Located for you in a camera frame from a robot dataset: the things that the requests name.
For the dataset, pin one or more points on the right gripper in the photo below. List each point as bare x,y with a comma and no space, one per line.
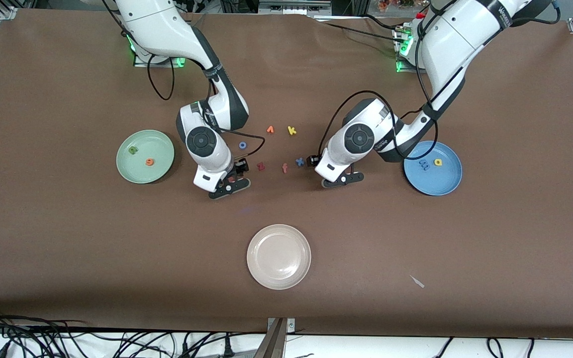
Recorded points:
240,167

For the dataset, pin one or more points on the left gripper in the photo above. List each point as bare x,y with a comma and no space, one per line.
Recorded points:
312,160

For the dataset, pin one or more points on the blue foam letter m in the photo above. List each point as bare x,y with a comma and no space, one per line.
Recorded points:
423,164

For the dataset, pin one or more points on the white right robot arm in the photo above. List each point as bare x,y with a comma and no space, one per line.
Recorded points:
162,30

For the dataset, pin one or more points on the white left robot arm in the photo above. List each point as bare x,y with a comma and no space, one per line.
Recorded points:
455,44

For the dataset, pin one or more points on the beige plate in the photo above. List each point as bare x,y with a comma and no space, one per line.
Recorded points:
279,257

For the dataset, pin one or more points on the pale green plate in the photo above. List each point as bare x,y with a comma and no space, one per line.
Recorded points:
142,171

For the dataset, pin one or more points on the blue plate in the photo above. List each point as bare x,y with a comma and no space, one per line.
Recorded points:
435,181

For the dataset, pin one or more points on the grey metal background device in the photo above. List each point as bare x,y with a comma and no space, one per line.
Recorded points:
291,7

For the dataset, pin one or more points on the small white tape scrap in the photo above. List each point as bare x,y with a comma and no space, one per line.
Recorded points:
418,282

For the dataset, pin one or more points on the orange background items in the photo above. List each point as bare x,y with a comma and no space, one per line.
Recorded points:
391,5

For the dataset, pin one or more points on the brown table cover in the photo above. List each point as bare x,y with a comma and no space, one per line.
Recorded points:
67,238

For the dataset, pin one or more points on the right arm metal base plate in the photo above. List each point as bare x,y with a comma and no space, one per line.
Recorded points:
164,63

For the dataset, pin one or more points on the metal table edge bracket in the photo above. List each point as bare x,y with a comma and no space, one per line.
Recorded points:
276,343

